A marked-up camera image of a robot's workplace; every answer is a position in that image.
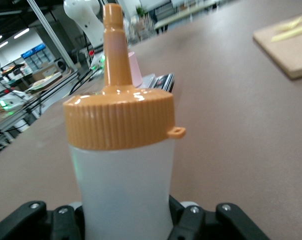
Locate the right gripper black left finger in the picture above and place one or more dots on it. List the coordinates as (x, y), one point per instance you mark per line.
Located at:
(28, 225)

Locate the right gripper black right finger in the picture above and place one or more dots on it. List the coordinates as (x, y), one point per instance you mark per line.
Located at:
(216, 227)

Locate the clear squeeze bottle orange cap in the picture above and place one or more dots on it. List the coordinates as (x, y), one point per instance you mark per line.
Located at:
(121, 175)

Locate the pink plastic cup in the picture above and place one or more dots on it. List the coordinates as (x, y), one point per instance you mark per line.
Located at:
(136, 72)

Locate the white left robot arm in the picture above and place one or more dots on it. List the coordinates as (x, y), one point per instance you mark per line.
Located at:
(83, 15)

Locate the brown table cover sheet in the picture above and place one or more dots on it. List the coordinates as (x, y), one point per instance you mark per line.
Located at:
(228, 125)

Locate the silver digital kitchen scale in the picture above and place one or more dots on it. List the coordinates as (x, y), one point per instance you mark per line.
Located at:
(163, 82)

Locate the blue topped display fridge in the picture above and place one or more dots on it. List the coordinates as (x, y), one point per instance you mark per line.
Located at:
(33, 53)

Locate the yellow plastic knife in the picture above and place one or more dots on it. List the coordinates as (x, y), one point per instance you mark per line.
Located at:
(288, 34)

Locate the background long table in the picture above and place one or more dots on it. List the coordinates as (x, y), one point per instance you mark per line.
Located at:
(181, 15)

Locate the yellow plastic fork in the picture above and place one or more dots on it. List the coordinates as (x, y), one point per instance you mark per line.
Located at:
(294, 23)

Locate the aluminium frame post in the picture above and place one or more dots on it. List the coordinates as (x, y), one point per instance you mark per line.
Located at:
(52, 32)

